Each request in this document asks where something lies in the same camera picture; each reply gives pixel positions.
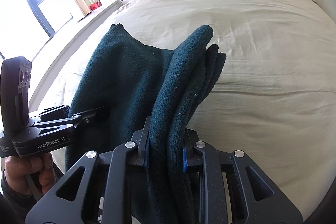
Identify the window with dark frame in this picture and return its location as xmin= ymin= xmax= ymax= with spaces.
xmin=1 ymin=0 xmax=73 ymax=61

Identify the beige bed cover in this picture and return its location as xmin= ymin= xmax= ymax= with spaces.
xmin=41 ymin=0 xmax=335 ymax=218

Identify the person's left hand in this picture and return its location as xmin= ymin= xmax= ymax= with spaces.
xmin=5 ymin=152 xmax=56 ymax=196

